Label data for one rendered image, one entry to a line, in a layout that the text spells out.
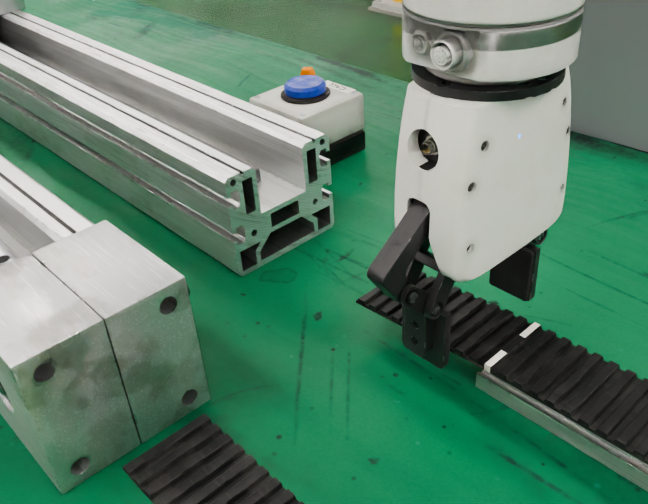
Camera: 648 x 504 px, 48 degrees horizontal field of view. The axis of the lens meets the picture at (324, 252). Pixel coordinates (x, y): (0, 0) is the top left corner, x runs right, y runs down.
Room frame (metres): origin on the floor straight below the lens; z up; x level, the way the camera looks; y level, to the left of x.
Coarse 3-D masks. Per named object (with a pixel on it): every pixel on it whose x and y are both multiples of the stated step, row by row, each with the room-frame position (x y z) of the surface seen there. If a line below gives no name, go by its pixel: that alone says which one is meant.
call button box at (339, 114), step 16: (256, 96) 0.66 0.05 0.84; (272, 96) 0.66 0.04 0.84; (288, 96) 0.65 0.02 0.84; (320, 96) 0.65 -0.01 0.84; (336, 96) 0.65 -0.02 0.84; (352, 96) 0.65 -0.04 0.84; (272, 112) 0.64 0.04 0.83; (288, 112) 0.62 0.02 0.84; (304, 112) 0.62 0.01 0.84; (320, 112) 0.62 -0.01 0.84; (336, 112) 0.63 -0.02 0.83; (352, 112) 0.64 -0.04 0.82; (320, 128) 0.62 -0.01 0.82; (336, 128) 0.63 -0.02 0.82; (352, 128) 0.64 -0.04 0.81; (336, 144) 0.63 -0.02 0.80; (352, 144) 0.64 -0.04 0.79; (336, 160) 0.63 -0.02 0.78
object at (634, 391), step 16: (624, 384) 0.28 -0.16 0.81; (640, 384) 0.28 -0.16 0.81; (608, 400) 0.27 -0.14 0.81; (624, 400) 0.27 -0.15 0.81; (640, 400) 0.27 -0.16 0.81; (592, 416) 0.26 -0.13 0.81; (608, 416) 0.26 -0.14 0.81; (624, 416) 0.26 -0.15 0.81; (592, 432) 0.25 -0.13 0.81; (608, 432) 0.25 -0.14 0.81
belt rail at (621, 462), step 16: (480, 384) 0.32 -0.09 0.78; (496, 384) 0.31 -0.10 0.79; (512, 400) 0.30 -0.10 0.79; (528, 400) 0.30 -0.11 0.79; (528, 416) 0.29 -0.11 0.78; (544, 416) 0.28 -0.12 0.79; (560, 416) 0.28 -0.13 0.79; (560, 432) 0.27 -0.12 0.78; (576, 432) 0.27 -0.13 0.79; (592, 448) 0.26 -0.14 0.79; (608, 448) 0.25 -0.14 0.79; (608, 464) 0.25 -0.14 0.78; (624, 464) 0.25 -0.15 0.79; (640, 464) 0.25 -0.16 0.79; (640, 480) 0.24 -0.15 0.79
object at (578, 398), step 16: (576, 368) 0.30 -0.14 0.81; (592, 368) 0.29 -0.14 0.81; (608, 368) 0.29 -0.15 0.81; (560, 384) 0.28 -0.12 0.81; (576, 384) 0.28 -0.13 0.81; (592, 384) 0.28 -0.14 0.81; (608, 384) 0.28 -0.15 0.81; (544, 400) 0.27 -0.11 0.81; (560, 400) 0.27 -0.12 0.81; (576, 400) 0.27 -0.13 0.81; (592, 400) 0.27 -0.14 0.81; (576, 416) 0.26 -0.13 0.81
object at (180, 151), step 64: (0, 64) 0.76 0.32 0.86; (64, 64) 0.81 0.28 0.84; (128, 64) 0.71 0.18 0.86; (64, 128) 0.66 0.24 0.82; (128, 128) 0.56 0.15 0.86; (192, 128) 0.62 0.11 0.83; (256, 128) 0.54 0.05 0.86; (128, 192) 0.58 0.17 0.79; (192, 192) 0.49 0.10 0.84; (256, 192) 0.47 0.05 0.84; (320, 192) 0.51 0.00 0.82; (256, 256) 0.46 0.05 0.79
